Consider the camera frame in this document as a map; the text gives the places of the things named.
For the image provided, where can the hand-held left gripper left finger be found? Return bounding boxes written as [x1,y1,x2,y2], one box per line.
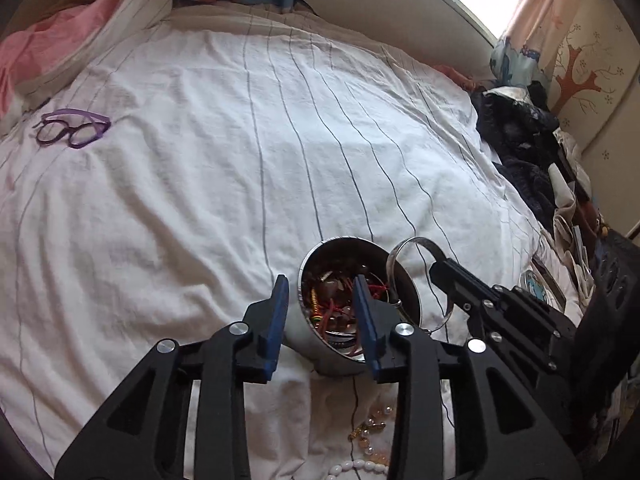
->
[54,274,291,480]

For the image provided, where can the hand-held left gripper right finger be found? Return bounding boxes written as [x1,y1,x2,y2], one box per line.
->
[352,274,583,480]

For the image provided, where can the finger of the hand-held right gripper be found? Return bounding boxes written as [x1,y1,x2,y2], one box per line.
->
[429,258,578,377]

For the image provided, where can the pile of red beaded jewelry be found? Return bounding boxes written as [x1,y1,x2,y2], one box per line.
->
[306,260,396,356]

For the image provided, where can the round silver metal tin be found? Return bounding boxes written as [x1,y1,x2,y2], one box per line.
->
[298,236,423,377]

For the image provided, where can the silver bangle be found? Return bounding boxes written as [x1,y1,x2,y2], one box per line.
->
[386,236,455,332]

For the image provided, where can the round printed metal lid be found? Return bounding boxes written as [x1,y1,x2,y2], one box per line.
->
[520,267,568,311]

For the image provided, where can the cream cloth bag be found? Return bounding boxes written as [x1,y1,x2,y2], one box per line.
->
[547,127,598,301]

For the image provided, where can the dark clothes pile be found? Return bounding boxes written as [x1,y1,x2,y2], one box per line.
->
[470,80,576,231]

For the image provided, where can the blue cartoon print cloth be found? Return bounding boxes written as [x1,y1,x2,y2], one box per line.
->
[490,35,545,90]

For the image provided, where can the tree print wardrobe door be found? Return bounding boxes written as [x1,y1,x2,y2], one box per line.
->
[545,0,640,153]

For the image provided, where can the pink curtain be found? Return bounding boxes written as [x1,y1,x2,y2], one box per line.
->
[500,0,588,91]

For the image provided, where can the purple eyeglasses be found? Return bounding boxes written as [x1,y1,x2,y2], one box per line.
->
[34,108,112,150]

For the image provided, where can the pink blanket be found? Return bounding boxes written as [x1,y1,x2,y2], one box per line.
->
[0,0,151,116]

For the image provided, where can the gold and pearl bead bracelet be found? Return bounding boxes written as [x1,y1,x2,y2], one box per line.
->
[347,402,397,461]

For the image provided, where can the white pearl necklace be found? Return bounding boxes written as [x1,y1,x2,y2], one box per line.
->
[327,457,391,480]

